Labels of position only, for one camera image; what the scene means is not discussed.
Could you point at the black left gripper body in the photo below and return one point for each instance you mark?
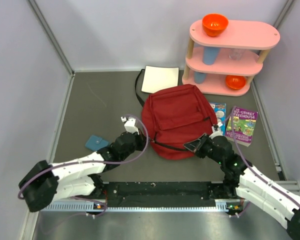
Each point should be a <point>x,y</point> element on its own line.
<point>138,145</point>

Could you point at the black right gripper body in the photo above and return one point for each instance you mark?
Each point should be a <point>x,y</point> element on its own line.
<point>207,149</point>

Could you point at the blue snap wallet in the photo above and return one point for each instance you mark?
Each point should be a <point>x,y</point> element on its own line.
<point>95,143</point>

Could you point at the red student backpack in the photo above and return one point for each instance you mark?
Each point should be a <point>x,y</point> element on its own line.
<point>175,116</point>

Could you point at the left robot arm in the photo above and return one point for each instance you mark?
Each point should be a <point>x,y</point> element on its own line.
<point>79,178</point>

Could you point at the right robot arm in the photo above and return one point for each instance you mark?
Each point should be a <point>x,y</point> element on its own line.
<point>243,180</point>

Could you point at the purple Treehouse book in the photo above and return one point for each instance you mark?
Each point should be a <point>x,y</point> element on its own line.
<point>243,123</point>

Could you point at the blue comic book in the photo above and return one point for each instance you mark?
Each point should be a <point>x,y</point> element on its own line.
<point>220,112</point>

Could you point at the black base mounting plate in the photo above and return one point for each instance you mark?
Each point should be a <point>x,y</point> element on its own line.
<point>163,194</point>

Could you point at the blue cup bottom shelf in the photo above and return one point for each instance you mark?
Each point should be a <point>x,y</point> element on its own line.
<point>199,77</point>

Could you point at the blue cup shelf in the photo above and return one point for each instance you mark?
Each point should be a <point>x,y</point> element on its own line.
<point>210,54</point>
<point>199,77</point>

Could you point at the orange bowl bottom shelf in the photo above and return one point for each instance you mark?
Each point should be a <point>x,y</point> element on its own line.
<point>235,82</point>

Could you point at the orange bowl shelf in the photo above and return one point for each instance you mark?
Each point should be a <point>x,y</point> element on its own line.
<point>214,24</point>
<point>235,82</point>

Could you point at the pink three-tier shelf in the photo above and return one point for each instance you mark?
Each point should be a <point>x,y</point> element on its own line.
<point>226,64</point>

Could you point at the blue cup middle shelf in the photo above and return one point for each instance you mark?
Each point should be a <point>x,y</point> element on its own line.
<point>210,54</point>

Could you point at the clear glass cup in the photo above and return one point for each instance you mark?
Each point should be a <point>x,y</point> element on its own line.
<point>236,53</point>

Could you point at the orange bowl top shelf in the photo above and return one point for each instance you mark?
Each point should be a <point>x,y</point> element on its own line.
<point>214,24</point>

